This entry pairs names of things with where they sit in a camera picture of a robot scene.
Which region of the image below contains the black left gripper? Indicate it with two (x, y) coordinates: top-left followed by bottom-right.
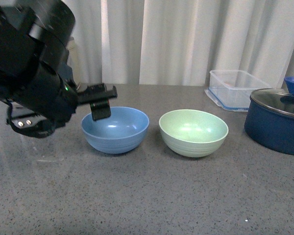
(6, 62), (118, 139)

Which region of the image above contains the clear plastic food container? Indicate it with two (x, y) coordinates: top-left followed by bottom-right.
(205, 70), (271, 112)

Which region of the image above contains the white curtain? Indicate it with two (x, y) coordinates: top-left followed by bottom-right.
(67, 0), (294, 88)

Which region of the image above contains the glass pot lid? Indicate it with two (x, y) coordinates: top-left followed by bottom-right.
(250, 76), (294, 117)

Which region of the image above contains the blue plastic bowl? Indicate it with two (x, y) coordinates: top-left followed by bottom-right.
(81, 107), (149, 154)

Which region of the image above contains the green plastic bowl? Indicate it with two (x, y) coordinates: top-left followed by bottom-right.
(159, 109), (229, 158)

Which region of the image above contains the dark blue cooking pot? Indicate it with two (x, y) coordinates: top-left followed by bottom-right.
(244, 99), (294, 155)

